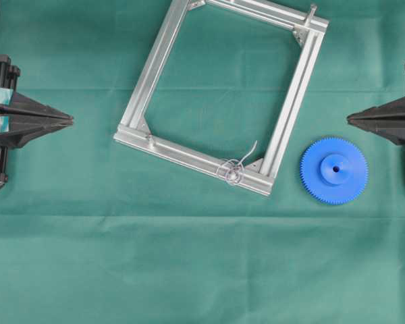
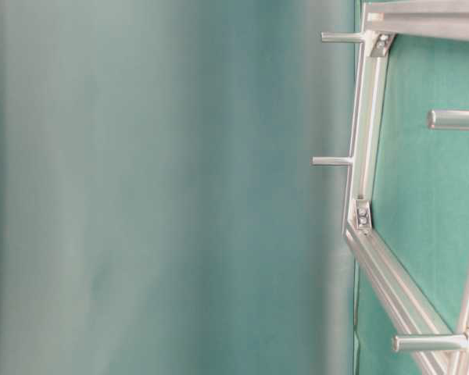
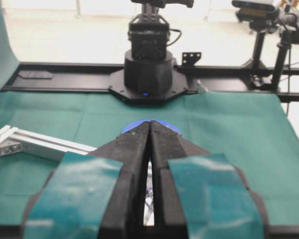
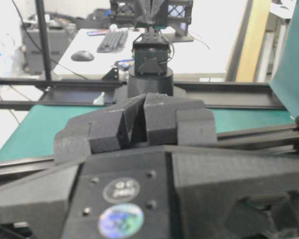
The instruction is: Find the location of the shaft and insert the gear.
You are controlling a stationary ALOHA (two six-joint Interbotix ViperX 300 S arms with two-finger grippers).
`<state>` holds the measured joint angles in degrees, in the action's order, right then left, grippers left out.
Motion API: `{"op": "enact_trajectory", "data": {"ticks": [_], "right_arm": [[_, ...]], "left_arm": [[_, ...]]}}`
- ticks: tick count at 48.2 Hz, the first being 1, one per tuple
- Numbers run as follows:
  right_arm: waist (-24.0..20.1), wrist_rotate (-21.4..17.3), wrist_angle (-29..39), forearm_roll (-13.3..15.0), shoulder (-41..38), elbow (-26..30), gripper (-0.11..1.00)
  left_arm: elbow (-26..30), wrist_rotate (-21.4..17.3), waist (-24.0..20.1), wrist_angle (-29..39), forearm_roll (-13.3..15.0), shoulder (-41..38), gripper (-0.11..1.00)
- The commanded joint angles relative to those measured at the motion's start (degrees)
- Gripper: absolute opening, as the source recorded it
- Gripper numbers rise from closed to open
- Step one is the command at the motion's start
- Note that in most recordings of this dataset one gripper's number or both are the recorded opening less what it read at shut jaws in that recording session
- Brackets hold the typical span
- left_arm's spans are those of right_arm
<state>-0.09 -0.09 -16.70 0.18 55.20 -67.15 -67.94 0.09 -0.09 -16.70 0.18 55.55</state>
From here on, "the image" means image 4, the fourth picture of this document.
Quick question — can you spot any black vertical frame pole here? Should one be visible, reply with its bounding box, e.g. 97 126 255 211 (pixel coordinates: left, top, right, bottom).
35 0 52 82

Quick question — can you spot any green table cloth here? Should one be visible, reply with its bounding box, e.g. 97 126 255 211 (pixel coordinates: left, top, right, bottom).
0 0 299 162

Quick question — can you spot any black keyboard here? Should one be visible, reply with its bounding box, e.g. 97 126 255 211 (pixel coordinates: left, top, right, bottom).
97 30 128 53

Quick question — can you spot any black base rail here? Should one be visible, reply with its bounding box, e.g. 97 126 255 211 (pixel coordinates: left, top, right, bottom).
0 78 285 111

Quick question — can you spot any black computer mouse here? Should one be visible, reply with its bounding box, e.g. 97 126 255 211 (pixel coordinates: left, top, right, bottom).
71 50 95 62

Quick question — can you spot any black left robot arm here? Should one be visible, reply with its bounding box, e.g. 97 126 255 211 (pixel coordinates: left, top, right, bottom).
110 0 193 103

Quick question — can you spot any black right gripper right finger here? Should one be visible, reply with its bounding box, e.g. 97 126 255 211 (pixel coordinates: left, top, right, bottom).
144 93 217 145

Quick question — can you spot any white desk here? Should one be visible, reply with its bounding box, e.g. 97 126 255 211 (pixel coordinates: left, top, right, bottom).
53 28 234 81

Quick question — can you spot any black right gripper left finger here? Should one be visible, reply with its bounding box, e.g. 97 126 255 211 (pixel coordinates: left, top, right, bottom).
53 96 146 164

